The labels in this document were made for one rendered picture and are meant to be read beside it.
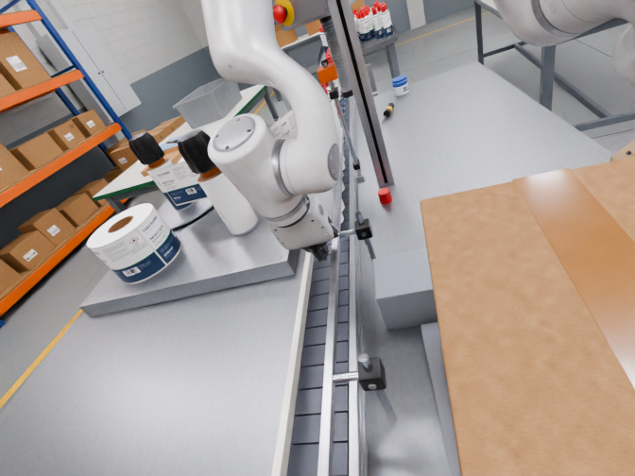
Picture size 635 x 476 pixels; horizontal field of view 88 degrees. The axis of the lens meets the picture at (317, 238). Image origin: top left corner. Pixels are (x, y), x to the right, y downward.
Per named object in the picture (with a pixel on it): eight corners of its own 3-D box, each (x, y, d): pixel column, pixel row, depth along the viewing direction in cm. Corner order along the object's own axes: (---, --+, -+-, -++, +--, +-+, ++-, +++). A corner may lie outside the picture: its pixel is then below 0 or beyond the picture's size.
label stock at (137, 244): (180, 230, 112) (153, 195, 104) (182, 259, 96) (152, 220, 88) (125, 260, 110) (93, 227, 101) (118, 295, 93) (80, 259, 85)
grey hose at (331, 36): (342, 95, 97) (318, 15, 86) (354, 92, 96) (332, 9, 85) (342, 99, 95) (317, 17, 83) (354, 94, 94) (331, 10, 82)
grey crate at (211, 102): (212, 109, 325) (199, 86, 312) (247, 95, 313) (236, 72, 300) (186, 132, 279) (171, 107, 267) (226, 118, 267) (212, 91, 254)
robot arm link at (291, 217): (305, 168, 53) (313, 179, 55) (257, 182, 55) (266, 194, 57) (307, 210, 48) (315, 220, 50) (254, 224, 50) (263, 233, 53)
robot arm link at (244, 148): (313, 171, 51) (263, 177, 55) (275, 102, 41) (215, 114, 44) (302, 216, 48) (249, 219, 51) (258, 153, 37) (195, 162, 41)
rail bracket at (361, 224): (352, 273, 74) (329, 215, 65) (385, 266, 72) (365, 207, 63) (352, 283, 72) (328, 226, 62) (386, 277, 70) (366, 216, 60)
